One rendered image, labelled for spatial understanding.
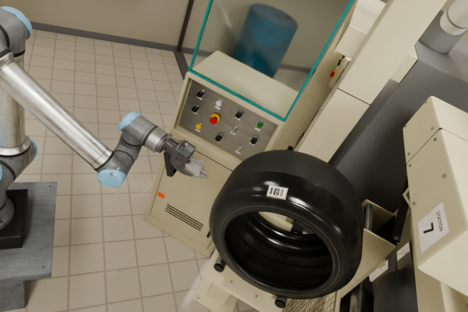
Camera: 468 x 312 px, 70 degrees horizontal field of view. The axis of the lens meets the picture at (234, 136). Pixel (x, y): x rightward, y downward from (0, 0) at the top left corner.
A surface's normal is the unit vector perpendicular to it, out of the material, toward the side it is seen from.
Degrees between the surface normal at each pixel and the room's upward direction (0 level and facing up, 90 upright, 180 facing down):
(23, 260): 0
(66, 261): 0
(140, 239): 0
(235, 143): 90
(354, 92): 90
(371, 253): 90
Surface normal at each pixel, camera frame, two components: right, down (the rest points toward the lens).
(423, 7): -0.36, 0.49
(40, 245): 0.33, -0.73
